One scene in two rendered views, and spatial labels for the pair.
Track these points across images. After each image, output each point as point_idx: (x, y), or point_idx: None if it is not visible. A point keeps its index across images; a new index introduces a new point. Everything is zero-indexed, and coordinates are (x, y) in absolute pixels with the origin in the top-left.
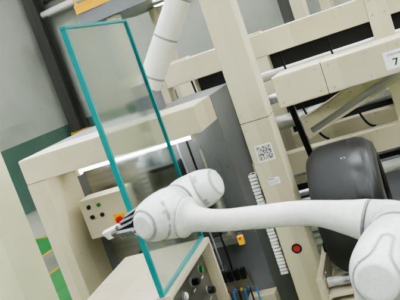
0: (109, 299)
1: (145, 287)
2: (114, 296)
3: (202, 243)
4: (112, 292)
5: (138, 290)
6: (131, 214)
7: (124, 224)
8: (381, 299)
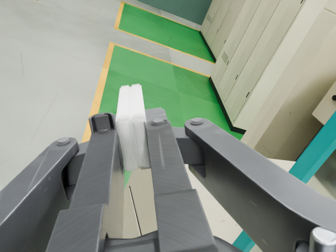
0: (194, 182)
1: (233, 233)
2: (201, 187)
3: None
4: None
5: (223, 224)
6: (212, 158)
7: (113, 154)
8: None
